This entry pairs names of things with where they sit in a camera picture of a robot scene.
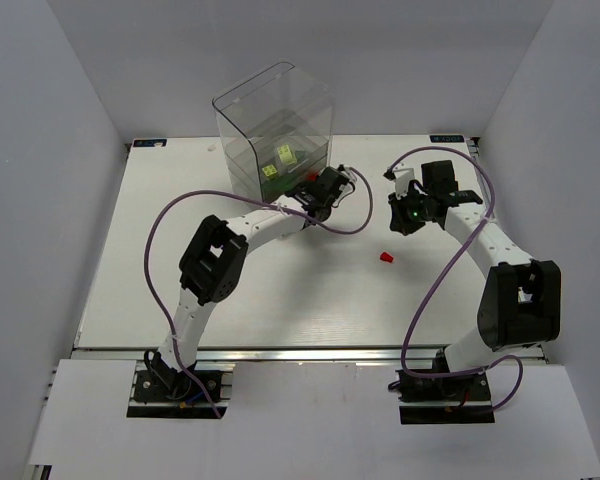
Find blue label sticker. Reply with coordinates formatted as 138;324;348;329
132;139;167;148
429;134;465;144

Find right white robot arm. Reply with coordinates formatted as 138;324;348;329
388;160;562;373

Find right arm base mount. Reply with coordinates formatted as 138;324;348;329
387;370;495;425

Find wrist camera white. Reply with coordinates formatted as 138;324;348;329
337;164;358;186
383;167;415;199

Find left blue label sticker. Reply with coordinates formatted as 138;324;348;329
132;139;167;148

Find clear acrylic cover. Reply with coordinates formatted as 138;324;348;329
211;61;334;229

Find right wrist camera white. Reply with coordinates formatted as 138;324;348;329
383;167;415;199

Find red cone lego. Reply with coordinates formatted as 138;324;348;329
380;252;394;263

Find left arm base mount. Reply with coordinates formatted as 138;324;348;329
126;350;232;420

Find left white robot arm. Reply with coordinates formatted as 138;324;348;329
145;166;356;388

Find right blue label sticker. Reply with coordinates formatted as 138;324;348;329
429;134;465;144

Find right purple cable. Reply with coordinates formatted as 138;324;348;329
387;147;525;412

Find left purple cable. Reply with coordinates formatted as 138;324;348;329
144;165;375;419

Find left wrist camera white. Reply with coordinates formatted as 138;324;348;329
337;164;358;186

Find yellow lego brick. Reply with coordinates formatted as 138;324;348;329
276;144;297;165
261;164;278;180

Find grey drawer trays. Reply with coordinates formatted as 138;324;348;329
224;131;330;203

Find purple cable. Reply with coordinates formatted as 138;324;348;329
387;147;525;412
144;165;375;419

